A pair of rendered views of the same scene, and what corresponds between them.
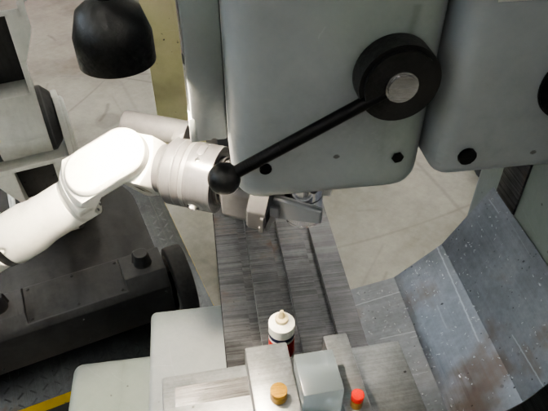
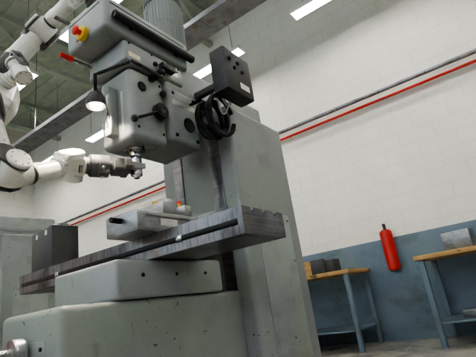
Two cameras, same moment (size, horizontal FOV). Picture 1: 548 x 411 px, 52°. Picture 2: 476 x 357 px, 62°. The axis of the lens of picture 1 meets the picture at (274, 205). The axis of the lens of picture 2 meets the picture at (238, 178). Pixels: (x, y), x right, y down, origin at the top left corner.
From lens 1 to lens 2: 1.51 m
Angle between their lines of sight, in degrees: 74
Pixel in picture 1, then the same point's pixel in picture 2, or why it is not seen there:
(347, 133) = (153, 124)
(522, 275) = not seen: hidden behind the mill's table
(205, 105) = (114, 124)
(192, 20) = (112, 103)
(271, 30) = (137, 95)
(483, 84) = (175, 118)
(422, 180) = not seen: outside the picture
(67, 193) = (60, 156)
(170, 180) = (95, 157)
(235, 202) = (119, 161)
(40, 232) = (49, 167)
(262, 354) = not seen: hidden behind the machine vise
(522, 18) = (176, 108)
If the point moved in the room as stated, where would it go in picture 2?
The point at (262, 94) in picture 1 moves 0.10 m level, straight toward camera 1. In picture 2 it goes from (137, 108) to (151, 96)
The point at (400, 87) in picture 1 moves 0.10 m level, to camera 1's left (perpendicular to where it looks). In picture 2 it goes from (163, 109) to (142, 103)
